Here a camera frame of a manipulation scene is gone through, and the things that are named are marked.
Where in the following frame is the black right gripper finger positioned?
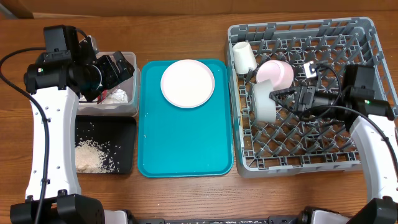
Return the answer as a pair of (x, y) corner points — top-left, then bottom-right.
(269, 88), (297, 98)
(270, 96), (295, 112)

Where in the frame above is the pink bowl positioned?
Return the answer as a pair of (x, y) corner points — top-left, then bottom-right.
(256, 60), (294, 90)

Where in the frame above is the grey bowl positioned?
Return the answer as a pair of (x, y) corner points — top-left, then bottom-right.
(252, 80), (276, 123)

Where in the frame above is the white napkin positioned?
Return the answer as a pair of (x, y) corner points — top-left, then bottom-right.
(101, 89), (128, 104)

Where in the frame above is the cream cup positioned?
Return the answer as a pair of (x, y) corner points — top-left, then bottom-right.
(233, 42), (257, 74)

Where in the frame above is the pink plate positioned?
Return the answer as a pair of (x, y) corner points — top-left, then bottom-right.
(160, 59), (215, 109)

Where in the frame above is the pile of rice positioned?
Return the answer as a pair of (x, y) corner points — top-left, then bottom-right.
(75, 122), (120, 174)

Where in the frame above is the red snack wrapper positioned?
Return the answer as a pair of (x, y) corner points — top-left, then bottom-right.
(96, 90), (108, 104)

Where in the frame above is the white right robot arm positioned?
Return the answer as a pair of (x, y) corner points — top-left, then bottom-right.
(269, 64), (397, 223)

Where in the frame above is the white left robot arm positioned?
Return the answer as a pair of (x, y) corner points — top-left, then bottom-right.
(10, 25), (136, 223)

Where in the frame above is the clear plastic bin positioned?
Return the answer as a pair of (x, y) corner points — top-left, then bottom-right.
(35, 51), (141, 118)

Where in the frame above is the grey dish rack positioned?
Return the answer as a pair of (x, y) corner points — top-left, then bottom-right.
(226, 17), (397, 177)

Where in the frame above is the black tray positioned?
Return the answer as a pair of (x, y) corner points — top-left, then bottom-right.
(75, 115), (137, 174)

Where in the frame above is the teal serving tray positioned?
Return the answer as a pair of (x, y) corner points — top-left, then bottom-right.
(137, 59), (234, 178)

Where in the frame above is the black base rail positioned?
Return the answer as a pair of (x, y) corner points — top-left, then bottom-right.
(124, 208), (355, 224)

